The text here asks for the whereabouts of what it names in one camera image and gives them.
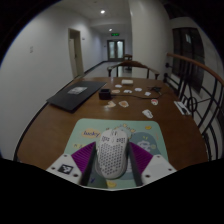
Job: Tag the white and red sticker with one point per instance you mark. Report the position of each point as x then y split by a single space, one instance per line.
154 101

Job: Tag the glass double door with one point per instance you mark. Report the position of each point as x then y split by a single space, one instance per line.
116 50

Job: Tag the small black box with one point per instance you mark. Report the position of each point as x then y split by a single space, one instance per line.
105 94

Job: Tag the green exit sign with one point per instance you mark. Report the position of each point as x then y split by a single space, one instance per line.
115 34

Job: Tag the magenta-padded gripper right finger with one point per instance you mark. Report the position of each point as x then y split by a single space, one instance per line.
156 168

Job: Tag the dark window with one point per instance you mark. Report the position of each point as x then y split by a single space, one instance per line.
186 56

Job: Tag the small white box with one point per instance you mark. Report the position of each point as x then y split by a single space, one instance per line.
127 81

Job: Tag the small white sticker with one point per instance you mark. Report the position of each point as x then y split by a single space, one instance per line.
118 86
138 89
115 91
127 91
147 93

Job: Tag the round orange sticker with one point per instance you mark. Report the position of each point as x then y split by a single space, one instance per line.
124 103
111 104

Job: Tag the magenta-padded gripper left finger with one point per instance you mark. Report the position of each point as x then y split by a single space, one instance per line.
65 168

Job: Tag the black flat board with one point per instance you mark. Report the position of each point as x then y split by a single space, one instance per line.
76 95

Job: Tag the round ceiling light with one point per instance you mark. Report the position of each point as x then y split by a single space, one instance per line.
110 29
102 11

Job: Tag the open side doorway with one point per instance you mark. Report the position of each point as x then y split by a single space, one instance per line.
75 53

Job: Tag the white honeycomb computer mouse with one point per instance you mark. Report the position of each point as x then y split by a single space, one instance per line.
111 155

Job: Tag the white oblong sticker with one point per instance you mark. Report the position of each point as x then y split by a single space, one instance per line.
147 113

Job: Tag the pale green printed mouse pad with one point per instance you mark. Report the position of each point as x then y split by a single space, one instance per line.
140 133

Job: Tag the dark wooden chair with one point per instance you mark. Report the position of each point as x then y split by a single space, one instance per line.
128 60

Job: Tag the black railing with wooden handrail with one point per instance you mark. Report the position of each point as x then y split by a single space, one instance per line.
200 96

